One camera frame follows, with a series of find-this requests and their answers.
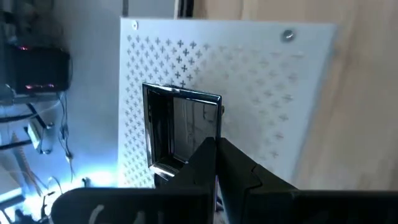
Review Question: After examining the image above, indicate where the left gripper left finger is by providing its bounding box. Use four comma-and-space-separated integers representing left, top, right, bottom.
51, 137, 218, 224

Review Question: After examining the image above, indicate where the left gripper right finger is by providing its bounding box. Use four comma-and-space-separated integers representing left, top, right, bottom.
217, 138, 398, 224

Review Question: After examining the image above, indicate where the black square mini plate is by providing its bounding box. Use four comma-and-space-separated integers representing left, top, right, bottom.
142, 82, 223, 182

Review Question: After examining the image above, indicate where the white perforated metal shelf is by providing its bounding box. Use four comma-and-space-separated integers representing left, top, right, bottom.
117, 17, 338, 189

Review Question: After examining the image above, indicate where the black box with red lights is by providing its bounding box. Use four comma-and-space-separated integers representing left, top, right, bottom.
6, 43, 72, 95

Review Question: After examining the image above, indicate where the black aluminium rig frame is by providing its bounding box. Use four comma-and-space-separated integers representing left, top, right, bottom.
174, 0, 195, 19

